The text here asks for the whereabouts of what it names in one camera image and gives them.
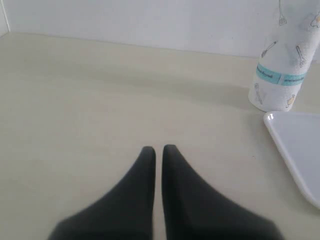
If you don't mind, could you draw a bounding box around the white printed paper towel roll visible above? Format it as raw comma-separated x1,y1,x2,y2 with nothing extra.
248,0,320,112

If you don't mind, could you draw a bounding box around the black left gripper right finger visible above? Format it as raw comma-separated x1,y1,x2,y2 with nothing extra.
161,144,284,240

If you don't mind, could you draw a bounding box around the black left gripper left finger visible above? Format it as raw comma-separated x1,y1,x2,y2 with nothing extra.
48,146,156,240

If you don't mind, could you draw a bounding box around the white rectangular plastic tray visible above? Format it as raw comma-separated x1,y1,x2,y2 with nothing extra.
263,111,320,208

